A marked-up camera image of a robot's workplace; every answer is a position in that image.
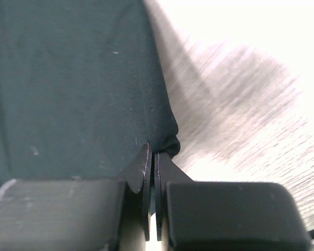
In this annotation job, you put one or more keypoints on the black t shirt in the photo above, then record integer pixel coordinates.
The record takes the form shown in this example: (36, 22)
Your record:
(81, 89)

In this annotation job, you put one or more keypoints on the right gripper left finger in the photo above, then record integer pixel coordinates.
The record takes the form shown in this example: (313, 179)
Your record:
(77, 213)

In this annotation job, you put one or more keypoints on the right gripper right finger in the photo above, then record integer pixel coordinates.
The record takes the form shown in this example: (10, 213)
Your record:
(196, 215)

